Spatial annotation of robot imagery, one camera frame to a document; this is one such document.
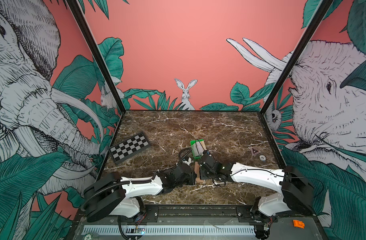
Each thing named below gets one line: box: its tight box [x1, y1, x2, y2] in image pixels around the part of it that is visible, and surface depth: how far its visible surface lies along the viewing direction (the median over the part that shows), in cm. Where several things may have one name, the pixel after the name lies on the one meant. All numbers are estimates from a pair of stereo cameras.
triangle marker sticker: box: [251, 147, 261, 156], surface depth 100 cm
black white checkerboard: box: [108, 132, 151, 164], surface depth 97 cm
